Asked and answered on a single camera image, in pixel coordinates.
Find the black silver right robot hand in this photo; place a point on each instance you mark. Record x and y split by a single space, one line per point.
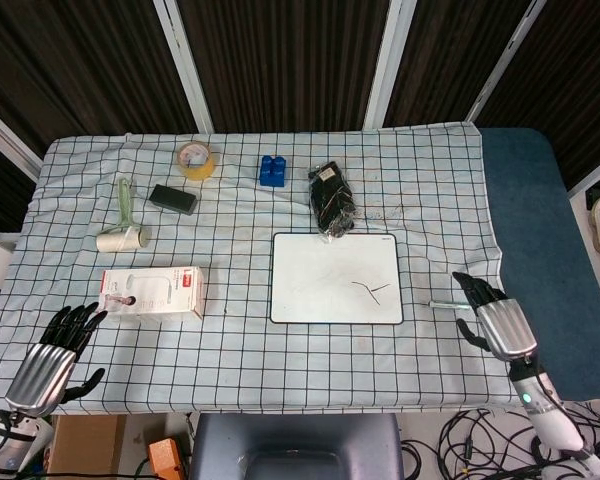
507 327

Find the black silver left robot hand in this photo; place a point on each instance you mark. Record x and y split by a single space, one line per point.
42 370

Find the white green marker pen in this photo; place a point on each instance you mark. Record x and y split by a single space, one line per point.
447 304

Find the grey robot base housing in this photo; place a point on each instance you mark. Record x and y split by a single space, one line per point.
295 440

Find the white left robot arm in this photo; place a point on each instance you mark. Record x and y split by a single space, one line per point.
7 442

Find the white whiteboard with black rim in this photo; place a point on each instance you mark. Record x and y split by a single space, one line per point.
330 275

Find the black eraser block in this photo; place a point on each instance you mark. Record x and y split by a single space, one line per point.
172 200

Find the brown cardboard box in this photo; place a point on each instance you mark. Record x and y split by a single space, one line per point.
87 445

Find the white red lamp carton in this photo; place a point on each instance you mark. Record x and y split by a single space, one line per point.
155 290

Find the orange box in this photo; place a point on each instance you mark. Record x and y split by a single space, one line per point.
166 457

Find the white black checked tablecloth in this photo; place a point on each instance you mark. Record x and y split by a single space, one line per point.
260 360

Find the yellow adhesive tape roll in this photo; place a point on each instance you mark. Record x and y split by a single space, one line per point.
200 169

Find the blue toy building brick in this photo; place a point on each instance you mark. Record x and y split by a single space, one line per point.
272 172

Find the white partition post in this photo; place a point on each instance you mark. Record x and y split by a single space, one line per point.
182 65
507 65
5 140
390 65

